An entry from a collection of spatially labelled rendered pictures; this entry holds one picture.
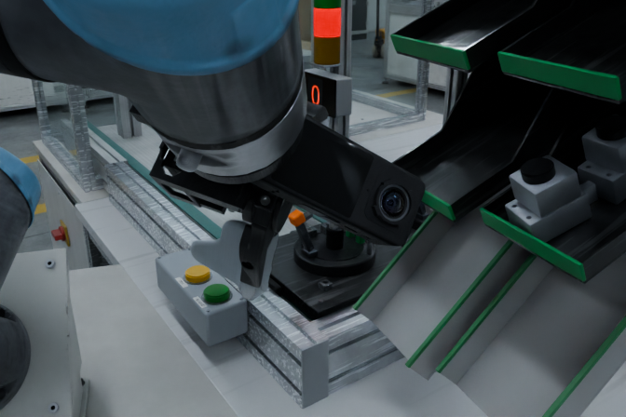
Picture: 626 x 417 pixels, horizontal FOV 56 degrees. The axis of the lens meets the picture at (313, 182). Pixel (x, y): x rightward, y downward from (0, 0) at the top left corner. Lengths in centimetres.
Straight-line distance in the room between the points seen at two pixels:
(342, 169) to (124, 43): 19
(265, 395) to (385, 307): 22
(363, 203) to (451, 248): 47
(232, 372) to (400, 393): 25
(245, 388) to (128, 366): 19
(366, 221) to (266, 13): 19
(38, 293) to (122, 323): 28
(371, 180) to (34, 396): 59
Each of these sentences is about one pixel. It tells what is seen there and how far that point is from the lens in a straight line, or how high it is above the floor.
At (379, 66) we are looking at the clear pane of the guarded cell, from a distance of 240.
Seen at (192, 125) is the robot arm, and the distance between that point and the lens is 22.
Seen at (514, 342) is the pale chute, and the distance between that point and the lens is 72.
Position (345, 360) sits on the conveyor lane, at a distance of 88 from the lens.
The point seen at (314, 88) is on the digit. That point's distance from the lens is 112.
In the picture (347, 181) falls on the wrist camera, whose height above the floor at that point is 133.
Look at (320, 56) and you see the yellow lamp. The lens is 110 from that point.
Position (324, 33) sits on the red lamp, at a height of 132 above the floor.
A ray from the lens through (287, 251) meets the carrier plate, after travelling 103.
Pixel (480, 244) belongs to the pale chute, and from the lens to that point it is 78.
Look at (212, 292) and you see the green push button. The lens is 92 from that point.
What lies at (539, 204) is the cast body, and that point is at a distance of 58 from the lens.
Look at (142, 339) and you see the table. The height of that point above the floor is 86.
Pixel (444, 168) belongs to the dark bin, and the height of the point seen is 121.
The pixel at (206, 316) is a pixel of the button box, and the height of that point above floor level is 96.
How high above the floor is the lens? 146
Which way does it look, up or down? 22 degrees down
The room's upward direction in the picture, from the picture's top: straight up
